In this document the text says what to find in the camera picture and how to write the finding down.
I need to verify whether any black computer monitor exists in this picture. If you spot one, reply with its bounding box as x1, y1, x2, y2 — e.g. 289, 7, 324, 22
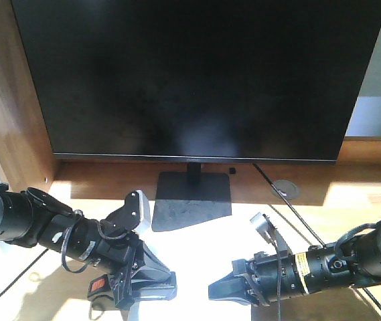
11, 0, 381, 232

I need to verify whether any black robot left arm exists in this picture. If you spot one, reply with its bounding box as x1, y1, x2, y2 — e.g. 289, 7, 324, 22
0, 183, 177, 311

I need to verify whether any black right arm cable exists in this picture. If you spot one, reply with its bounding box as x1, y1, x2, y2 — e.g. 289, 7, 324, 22
275, 223, 287, 321

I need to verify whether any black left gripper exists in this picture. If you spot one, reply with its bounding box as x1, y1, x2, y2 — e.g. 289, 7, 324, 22
89, 233, 172, 310

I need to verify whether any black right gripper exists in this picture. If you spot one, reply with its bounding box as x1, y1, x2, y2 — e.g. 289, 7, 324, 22
208, 252, 303, 306

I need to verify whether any white paper sheet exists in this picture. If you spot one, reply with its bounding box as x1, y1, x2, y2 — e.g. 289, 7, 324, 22
19, 204, 317, 320

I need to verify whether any wooden desk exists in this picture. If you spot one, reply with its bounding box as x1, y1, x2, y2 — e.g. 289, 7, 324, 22
0, 1, 381, 320

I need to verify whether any grey desk cable grommet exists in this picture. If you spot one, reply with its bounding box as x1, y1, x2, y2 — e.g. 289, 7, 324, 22
273, 179, 301, 200

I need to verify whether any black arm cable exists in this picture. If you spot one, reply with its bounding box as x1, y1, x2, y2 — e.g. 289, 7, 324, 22
61, 209, 134, 274
275, 223, 287, 321

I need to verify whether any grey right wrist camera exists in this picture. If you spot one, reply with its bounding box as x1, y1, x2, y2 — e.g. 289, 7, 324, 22
250, 213, 275, 243

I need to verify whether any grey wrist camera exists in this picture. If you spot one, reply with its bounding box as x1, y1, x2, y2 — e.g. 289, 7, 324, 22
101, 190, 151, 237
250, 213, 275, 243

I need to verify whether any black monitor cable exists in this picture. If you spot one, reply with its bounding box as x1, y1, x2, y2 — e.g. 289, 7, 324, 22
252, 163, 381, 321

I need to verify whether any black stapler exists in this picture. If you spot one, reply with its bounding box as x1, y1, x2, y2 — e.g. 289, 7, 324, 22
87, 272, 177, 311

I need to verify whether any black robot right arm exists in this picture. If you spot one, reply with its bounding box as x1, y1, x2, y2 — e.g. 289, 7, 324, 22
208, 220, 381, 306

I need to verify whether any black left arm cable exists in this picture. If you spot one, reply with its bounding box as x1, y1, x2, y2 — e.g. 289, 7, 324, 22
61, 209, 134, 274

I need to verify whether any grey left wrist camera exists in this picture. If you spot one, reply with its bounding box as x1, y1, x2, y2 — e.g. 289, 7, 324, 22
101, 190, 151, 237

